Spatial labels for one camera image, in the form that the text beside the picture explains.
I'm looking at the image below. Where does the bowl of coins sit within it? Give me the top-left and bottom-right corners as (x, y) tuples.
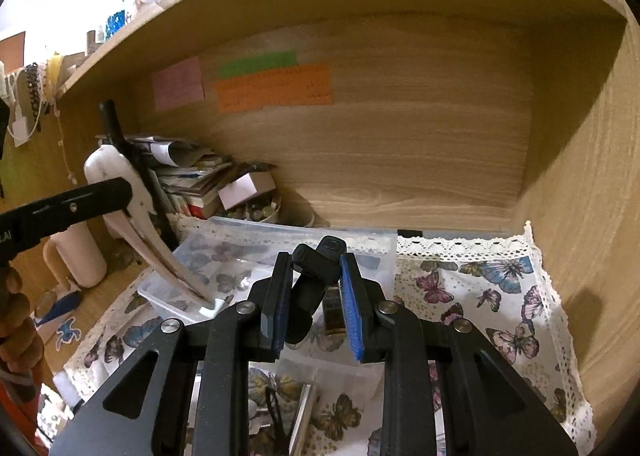
(220, 196), (284, 227)

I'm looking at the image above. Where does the person's left hand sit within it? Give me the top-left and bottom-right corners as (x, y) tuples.
(0, 263), (47, 389)

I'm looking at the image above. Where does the butterfly print lace cloth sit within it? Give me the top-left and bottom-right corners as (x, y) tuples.
(64, 220), (599, 456)

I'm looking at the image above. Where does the blue bead ornament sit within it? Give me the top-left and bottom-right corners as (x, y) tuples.
(106, 10), (130, 36)

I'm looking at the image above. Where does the small dark bottle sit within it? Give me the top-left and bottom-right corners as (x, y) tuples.
(322, 286), (347, 337)

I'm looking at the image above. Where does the blue turtle sticker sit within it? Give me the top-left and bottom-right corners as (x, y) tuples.
(54, 317), (82, 351)

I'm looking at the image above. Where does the black stand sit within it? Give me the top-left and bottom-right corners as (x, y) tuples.
(97, 100), (177, 247)

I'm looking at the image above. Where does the hanging bead necklace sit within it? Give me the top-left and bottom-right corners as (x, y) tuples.
(15, 63), (51, 134)

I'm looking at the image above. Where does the clear plastic storage box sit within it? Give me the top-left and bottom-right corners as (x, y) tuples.
(137, 216), (396, 337)

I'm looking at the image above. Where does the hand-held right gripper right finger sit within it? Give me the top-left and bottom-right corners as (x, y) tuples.
(339, 252), (593, 456)

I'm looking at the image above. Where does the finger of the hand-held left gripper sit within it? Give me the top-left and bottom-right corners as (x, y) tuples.
(15, 177), (134, 243)

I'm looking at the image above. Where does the cream cylinder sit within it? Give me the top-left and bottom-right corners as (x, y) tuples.
(42, 223), (108, 289)

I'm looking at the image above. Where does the black folding device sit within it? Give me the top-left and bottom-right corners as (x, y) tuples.
(285, 236), (347, 344)

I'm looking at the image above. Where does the small white cardboard box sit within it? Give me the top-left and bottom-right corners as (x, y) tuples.
(217, 171), (276, 211)

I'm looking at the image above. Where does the wooden shelf cabinet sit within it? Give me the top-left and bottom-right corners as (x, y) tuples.
(50, 0), (640, 456)

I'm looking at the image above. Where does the green sticky note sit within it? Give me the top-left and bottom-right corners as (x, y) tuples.
(218, 50), (298, 78)

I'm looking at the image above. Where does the pile of books and papers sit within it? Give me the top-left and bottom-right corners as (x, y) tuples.
(97, 133), (278, 221)

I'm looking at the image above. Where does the orange sticky note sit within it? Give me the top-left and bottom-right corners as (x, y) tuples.
(212, 63), (334, 114)

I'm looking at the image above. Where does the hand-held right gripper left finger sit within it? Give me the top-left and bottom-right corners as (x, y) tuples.
(50, 252), (295, 456)

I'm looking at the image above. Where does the silver metal bar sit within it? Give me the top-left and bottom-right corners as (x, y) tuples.
(286, 382), (319, 456)

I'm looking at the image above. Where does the pink sticky note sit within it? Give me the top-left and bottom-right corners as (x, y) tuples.
(152, 56), (206, 111)

